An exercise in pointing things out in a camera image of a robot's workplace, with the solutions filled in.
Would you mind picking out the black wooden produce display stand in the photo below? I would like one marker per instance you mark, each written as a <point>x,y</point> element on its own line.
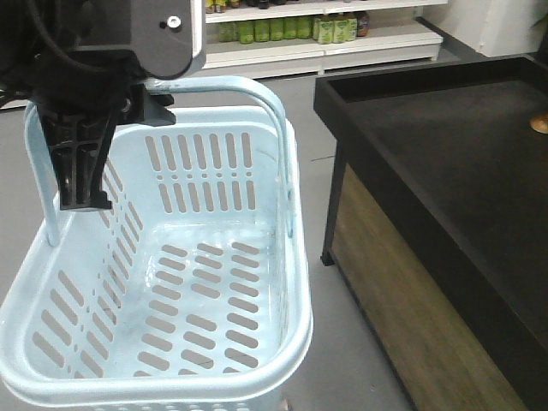
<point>438,223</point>

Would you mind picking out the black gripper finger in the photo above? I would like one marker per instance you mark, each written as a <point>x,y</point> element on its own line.
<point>78,145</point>

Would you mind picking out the white store shelving unit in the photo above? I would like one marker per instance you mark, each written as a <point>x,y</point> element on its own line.
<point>278,38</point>

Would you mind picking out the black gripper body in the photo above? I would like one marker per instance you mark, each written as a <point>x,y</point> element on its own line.
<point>116,87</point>

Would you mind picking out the light blue plastic basket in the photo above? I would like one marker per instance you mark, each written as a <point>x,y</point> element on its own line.
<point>191,292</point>

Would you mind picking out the robot arm with black sleeve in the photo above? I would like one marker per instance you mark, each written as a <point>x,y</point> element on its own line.
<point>40,38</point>

